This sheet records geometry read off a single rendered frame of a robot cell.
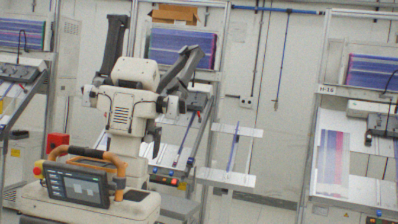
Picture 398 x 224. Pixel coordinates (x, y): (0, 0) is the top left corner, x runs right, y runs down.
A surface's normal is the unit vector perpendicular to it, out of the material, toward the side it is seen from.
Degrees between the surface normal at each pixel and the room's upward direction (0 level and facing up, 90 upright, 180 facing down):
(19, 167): 90
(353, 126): 44
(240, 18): 90
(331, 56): 90
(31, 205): 90
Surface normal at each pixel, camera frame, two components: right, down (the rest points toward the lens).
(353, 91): -0.26, 0.06
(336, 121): -0.10, -0.67
